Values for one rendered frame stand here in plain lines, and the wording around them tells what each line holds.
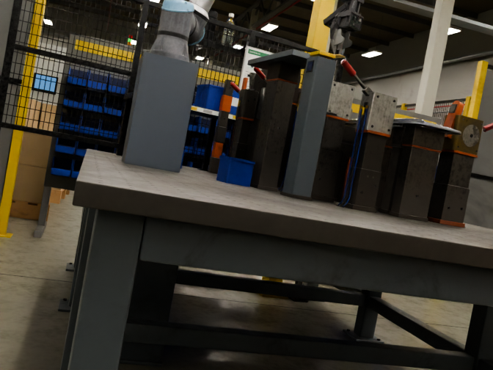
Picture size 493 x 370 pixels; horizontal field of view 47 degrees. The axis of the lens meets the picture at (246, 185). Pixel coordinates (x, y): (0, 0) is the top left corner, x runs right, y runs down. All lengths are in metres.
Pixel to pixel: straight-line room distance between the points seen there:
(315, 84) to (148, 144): 0.65
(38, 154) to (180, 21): 3.07
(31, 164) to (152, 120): 3.05
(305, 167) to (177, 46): 0.69
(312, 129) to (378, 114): 0.20
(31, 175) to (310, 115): 3.58
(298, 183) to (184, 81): 0.61
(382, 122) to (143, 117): 0.83
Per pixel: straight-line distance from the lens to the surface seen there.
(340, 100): 2.00
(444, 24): 7.52
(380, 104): 1.78
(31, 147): 5.03
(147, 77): 2.07
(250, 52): 3.37
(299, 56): 1.88
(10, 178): 4.15
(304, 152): 1.75
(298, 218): 0.98
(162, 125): 2.06
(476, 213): 5.26
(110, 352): 1.01
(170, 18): 2.16
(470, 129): 2.01
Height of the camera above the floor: 0.77
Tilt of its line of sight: 2 degrees down
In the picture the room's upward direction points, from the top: 11 degrees clockwise
